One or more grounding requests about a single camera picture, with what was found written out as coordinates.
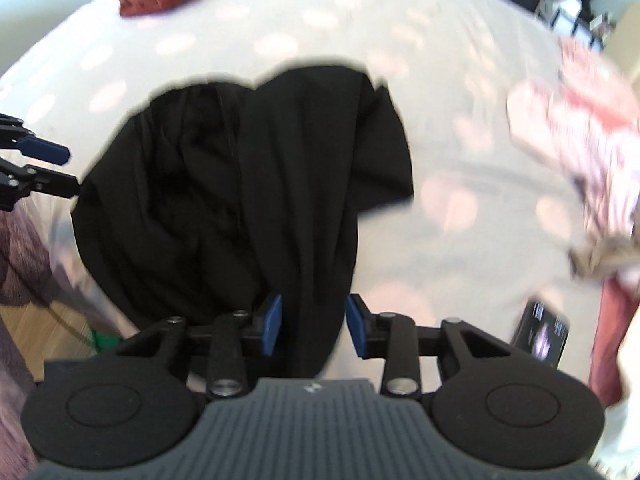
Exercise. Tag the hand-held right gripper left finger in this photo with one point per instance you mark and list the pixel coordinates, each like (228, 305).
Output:
(272, 322)

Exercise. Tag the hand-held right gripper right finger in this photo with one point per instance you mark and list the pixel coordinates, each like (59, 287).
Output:
(356, 325)

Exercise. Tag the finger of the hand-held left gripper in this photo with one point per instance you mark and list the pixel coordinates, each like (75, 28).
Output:
(50, 182)
(45, 151)

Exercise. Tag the black pants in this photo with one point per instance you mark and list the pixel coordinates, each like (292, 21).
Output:
(225, 185)

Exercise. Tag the purple fuzzy robe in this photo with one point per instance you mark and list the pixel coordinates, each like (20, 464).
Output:
(17, 260)

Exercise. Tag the green object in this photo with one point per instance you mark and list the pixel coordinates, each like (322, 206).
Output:
(106, 344)

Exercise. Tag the black smartphone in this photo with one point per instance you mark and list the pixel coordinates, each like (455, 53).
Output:
(542, 332)

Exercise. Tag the beige cloth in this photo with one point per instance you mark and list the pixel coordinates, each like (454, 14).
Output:
(600, 257)

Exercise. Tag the dusty red cloth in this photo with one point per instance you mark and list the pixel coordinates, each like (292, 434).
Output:
(612, 340)

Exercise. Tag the pink printed cloth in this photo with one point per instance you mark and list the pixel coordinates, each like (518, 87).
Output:
(595, 130)

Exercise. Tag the white device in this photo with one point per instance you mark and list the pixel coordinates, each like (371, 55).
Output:
(562, 12)

